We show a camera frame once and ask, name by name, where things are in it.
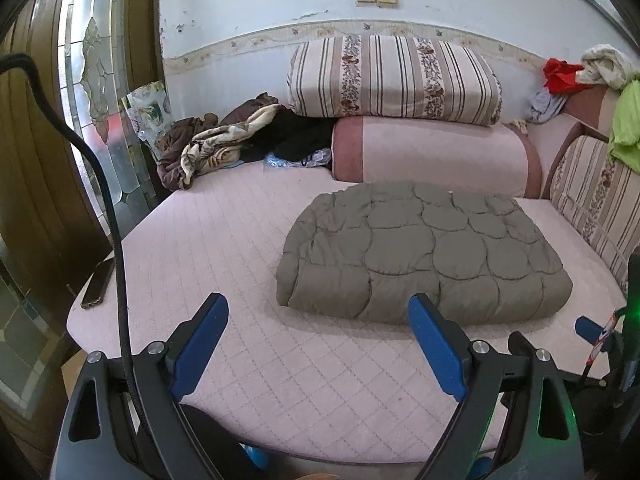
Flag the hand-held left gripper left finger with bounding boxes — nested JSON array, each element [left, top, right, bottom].
[[50, 292, 230, 480]]

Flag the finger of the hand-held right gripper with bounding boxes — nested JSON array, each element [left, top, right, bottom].
[[574, 315, 610, 358], [507, 332, 543, 377]]

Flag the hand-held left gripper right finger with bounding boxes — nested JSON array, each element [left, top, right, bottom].
[[407, 294, 583, 480]]

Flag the olive green hooded puffer jacket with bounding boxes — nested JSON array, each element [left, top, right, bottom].
[[276, 180, 573, 326]]

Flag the black clothes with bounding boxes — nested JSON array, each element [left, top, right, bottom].
[[245, 110, 337, 166]]

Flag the pink quilted bed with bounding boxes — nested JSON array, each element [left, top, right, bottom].
[[66, 160, 636, 463]]

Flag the smartphone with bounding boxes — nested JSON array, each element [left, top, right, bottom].
[[81, 258, 117, 309]]

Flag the blue plastic item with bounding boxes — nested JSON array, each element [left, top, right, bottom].
[[242, 442, 271, 468], [467, 455, 498, 480]]

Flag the cardboard box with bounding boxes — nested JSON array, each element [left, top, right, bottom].
[[60, 350, 88, 411]]

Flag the striped floral cushion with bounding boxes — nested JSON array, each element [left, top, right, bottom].
[[547, 135, 640, 281]]

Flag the leaded glass side panel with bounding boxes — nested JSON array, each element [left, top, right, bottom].
[[0, 250, 66, 411]]

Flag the brown blanket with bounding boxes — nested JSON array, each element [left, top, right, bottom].
[[156, 92, 281, 191]]

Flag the blue clear plastic bag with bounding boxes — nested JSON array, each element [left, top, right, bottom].
[[264, 147, 333, 168]]

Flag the pink bolster cushion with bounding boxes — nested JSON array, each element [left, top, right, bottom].
[[331, 115, 543, 200]]

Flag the cream leaf-print blanket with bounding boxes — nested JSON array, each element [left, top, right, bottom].
[[181, 104, 283, 188]]

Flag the pink cushion brown edge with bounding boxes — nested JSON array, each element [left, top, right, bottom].
[[520, 85, 621, 201]]

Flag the bright green cloth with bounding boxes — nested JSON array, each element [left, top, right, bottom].
[[607, 80, 640, 176]]

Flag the grey blue cloth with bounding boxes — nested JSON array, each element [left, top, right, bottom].
[[527, 87, 568, 123]]

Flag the floral print plastic bag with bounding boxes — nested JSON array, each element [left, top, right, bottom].
[[119, 80, 173, 146]]

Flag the wooden door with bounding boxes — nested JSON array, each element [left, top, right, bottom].
[[0, 0, 121, 441]]

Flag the red cloth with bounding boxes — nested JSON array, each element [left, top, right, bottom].
[[542, 58, 586, 93]]

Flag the cream white cloth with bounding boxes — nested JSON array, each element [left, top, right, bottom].
[[575, 44, 638, 92]]

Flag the striped floral pillow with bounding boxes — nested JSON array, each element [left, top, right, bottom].
[[287, 35, 503, 127]]

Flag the leaded glass door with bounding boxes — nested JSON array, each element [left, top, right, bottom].
[[57, 0, 166, 211]]

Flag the red white striped cord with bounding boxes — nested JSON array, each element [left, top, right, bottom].
[[585, 310, 621, 376]]

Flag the thick black cable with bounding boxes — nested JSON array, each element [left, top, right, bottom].
[[0, 52, 151, 461]]

